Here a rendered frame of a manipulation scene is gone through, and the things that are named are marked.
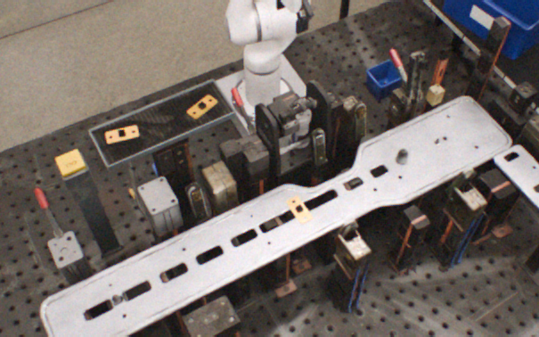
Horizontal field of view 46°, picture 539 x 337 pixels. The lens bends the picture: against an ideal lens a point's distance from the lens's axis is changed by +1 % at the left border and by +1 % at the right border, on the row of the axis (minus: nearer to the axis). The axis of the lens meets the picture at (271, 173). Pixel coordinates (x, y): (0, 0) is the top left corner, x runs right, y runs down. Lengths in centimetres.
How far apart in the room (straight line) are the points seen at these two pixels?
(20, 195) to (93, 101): 122
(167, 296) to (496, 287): 100
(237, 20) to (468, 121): 75
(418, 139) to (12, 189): 133
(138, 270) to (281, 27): 81
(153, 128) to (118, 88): 171
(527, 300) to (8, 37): 294
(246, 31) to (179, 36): 173
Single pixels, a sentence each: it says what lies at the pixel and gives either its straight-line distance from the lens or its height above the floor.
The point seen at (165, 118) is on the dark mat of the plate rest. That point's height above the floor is 116.
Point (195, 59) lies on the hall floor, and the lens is 348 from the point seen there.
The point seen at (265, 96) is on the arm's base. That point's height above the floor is 87.
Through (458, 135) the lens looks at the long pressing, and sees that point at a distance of 195.
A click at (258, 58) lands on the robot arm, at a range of 202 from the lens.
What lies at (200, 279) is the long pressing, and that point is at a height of 100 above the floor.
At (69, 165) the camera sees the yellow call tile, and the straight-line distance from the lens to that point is 170.
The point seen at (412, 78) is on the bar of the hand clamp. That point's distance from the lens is 186.
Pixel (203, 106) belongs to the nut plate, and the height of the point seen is 117.
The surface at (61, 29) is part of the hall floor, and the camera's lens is 380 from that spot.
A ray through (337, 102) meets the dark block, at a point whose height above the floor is 112.
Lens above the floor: 250
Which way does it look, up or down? 57 degrees down
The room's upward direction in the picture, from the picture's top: straight up
